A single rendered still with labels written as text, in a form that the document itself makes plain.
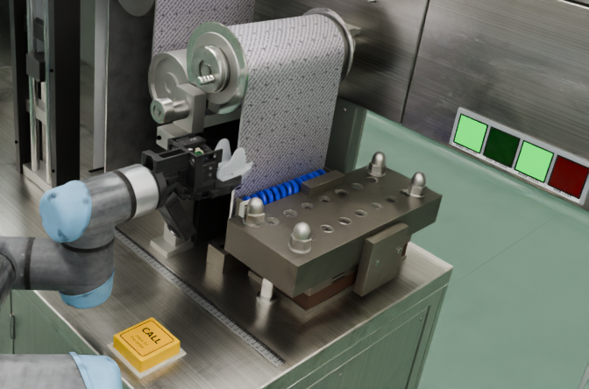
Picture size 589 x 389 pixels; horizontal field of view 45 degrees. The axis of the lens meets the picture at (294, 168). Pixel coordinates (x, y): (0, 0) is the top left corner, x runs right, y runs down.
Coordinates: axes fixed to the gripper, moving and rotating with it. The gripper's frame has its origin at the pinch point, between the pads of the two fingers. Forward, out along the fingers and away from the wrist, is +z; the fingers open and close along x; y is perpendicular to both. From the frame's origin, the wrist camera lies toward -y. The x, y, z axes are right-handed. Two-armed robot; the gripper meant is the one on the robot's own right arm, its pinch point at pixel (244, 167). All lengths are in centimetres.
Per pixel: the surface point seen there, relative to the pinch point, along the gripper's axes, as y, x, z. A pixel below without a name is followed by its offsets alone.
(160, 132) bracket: 4.1, 10.9, -9.4
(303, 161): -2.8, -0.2, 15.1
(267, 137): 4.6, -0.2, 4.6
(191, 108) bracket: 9.2, 7.5, -6.1
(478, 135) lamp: 9.9, -25.5, 29.4
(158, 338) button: -16.5, -11.0, -24.8
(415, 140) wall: -107, 119, 261
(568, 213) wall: -108, 23, 261
